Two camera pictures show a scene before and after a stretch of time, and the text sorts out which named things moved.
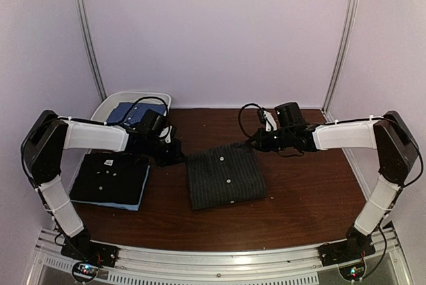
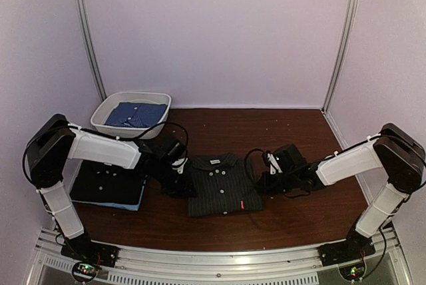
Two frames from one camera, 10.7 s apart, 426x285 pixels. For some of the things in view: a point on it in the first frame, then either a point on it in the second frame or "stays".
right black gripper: [261, 143] -> [266, 188]
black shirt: [111, 177] stays
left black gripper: [175, 154] -> [182, 190]
